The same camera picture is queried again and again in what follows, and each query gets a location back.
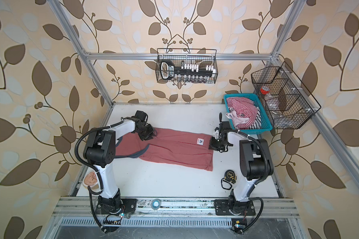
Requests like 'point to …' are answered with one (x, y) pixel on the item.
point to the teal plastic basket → (266, 125)
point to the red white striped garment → (244, 107)
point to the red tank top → (187, 149)
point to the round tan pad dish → (90, 179)
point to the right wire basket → (288, 103)
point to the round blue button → (155, 204)
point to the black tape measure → (230, 177)
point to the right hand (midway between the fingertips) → (210, 147)
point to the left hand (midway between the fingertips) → (153, 132)
